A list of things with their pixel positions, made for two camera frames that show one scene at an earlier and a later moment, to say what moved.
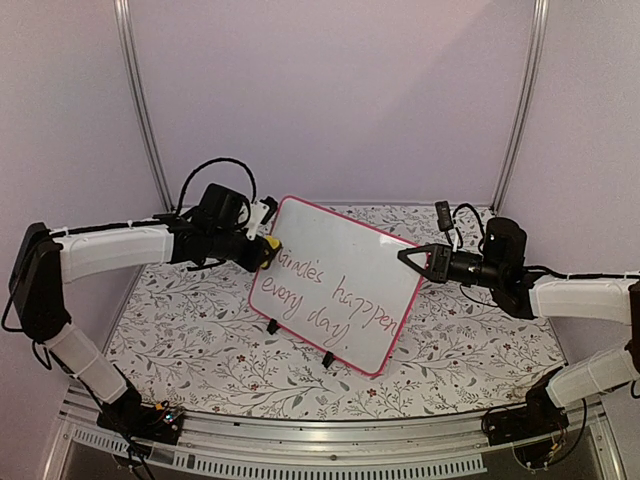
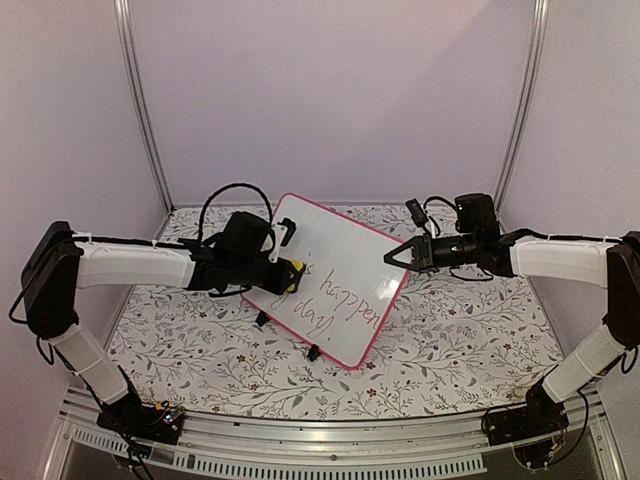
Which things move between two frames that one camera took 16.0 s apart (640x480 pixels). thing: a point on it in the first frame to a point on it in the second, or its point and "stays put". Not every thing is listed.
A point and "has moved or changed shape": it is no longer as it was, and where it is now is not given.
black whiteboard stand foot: (272, 326) to (262, 318)
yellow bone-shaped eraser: (273, 241) to (297, 265)
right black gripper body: (445, 274) to (463, 255)
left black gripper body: (223, 248) to (247, 274)
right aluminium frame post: (523, 102) stays put
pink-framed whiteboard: (339, 284) has moved or changed shape
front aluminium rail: (427, 445) stays put
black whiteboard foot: (328, 359) to (314, 352)
